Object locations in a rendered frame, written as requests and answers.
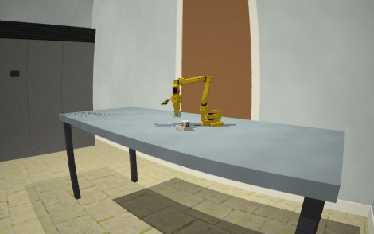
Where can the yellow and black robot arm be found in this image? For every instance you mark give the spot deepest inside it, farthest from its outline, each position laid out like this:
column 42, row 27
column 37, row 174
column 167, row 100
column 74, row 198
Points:
column 213, row 117

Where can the white number cube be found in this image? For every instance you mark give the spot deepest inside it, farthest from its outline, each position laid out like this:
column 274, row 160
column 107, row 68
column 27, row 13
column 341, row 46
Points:
column 185, row 123
column 177, row 115

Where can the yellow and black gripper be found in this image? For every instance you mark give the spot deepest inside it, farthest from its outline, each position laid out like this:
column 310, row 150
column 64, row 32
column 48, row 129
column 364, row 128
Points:
column 176, row 100

